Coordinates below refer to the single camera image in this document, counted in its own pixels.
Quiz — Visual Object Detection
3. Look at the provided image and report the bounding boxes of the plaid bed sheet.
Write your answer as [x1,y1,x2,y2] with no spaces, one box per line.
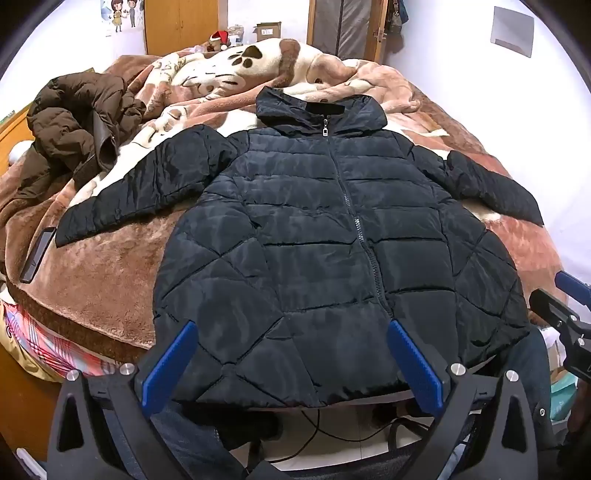
[0,300,121,384]

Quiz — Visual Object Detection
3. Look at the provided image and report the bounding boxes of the black floor cable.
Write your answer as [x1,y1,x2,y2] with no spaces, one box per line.
[245,406,393,467]

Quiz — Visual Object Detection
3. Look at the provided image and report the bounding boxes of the wooden door with grey screen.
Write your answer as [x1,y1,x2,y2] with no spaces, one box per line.
[307,0,386,63]

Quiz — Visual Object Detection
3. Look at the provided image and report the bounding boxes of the black puffer jacket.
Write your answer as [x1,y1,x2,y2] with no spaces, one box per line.
[54,87,546,409]

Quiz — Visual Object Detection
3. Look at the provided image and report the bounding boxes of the brown puffer jacket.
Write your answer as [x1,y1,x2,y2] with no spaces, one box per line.
[9,71,147,204]

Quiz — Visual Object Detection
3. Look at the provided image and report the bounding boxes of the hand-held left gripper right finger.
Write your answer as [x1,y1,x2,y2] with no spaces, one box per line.
[387,320,541,480]

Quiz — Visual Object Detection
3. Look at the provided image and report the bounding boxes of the person's right leg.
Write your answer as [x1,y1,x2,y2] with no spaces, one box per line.
[503,329,555,418]

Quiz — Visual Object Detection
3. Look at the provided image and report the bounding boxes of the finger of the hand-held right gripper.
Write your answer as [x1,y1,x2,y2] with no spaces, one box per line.
[529,288,581,326]
[555,271,591,304]

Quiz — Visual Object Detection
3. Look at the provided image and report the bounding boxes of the black phone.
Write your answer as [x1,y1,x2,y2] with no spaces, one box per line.
[19,226,57,284]

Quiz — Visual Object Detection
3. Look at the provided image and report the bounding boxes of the person's leg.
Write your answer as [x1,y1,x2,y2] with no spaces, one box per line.
[152,399,284,480]
[503,329,555,418]

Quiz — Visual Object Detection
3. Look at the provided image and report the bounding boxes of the cartoon wall poster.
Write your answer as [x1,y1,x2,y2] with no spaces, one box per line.
[99,0,141,33]

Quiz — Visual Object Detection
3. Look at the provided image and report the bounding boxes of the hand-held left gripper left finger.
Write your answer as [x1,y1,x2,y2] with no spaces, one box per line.
[48,320,200,480]

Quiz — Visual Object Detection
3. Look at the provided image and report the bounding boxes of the cardboard box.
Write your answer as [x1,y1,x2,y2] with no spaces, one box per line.
[253,22,283,41]

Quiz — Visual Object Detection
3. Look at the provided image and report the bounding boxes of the teal paper box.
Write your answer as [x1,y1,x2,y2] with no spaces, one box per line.
[551,367,578,393]

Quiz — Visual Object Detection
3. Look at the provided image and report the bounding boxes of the hanging bags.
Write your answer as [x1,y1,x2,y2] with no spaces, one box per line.
[385,0,409,35]

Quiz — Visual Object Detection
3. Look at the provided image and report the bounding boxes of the person's left leg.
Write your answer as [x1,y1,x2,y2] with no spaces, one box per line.
[152,399,284,480]

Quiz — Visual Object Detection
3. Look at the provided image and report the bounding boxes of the brown printed blanket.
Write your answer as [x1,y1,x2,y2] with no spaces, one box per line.
[0,39,561,365]

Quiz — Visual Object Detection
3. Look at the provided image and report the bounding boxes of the wooden wardrobe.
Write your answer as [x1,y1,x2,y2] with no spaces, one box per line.
[141,0,220,56]

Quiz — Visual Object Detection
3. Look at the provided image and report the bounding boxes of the white wall box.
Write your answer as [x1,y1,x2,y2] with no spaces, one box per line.
[492,7,535,58]

